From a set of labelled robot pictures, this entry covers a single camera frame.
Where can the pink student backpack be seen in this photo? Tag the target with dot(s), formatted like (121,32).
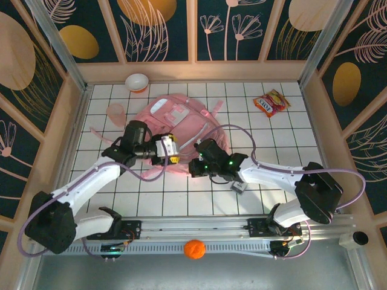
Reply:
(184,127)

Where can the black white ID card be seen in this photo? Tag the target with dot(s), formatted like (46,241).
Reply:
(239,188)

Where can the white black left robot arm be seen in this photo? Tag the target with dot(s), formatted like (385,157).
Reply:
(90,184)

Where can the pink translucent plastic cup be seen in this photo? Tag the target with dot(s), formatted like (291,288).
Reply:
(116,114)

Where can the white orange bowl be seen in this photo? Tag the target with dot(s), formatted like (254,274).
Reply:
(136,82)

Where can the orange Fox's candy packet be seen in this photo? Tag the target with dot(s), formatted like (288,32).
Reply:
(272,103)

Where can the orange ball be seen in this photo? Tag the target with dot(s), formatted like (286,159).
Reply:
(194,249)

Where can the black controller board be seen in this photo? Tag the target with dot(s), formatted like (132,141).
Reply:
(112,250)
(285,247)

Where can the white block with black cap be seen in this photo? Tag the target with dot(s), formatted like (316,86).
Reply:
(353,239)

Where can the aluminium mounting rail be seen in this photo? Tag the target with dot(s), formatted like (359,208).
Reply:
(196,226)

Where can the aluminium frame post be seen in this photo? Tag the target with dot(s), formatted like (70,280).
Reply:
(323,45)
(57,45)

